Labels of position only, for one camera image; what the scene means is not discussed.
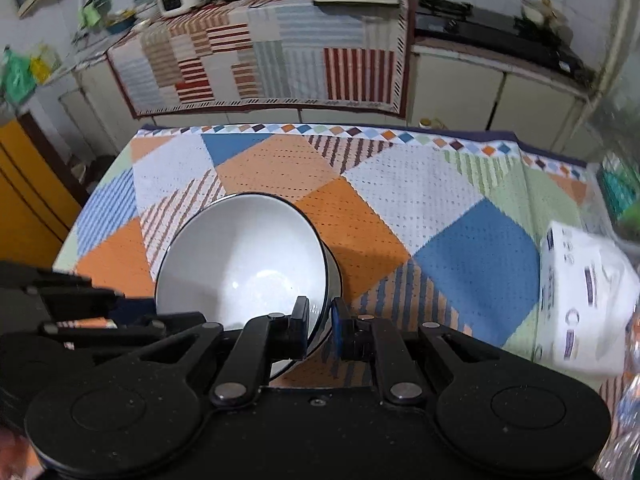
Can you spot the blue basin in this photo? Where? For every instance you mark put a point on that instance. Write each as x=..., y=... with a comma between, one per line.
x=120, y=22

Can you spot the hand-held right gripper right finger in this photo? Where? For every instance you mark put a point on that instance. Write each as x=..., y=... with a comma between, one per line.
x=338, y=331

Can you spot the cream base cabinet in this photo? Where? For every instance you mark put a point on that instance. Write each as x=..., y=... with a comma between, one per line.
x=465, y=95

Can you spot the white tissue box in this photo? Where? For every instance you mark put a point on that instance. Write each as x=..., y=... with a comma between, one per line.
x=585, y=300

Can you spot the black gas stove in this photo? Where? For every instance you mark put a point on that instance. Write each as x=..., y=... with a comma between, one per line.
x=490, y=25

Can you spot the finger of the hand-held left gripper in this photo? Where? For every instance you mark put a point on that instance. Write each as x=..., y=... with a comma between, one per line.
x=125, y=329
x=65, y=290

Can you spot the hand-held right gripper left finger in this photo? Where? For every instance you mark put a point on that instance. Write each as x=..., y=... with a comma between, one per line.
x=299, y=331

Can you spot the patchwork tablecloth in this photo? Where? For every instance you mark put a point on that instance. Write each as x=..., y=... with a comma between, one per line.
x=450, y=210

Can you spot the striped patchwork counter cloth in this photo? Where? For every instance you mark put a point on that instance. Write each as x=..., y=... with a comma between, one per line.
x=280, y=45

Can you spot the green hanging cloth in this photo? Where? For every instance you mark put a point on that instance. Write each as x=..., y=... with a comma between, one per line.
x=92, y=12

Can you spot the green detergent bottle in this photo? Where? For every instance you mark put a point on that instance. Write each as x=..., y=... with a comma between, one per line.
x=17, y=77

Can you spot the yellow detergent bottle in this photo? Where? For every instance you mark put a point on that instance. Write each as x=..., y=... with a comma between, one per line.
x=45, y=62

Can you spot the cream cooking pot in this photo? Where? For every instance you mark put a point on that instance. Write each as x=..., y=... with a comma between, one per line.
x=542, y=12

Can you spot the yellow wooden chair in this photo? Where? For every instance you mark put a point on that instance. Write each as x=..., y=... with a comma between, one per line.
x=30, y=195

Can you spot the green plastic basket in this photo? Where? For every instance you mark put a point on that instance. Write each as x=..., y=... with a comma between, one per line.
x=620, y=190

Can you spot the white bowl black rim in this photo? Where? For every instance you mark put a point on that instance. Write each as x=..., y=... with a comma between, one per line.
x=240, y=260

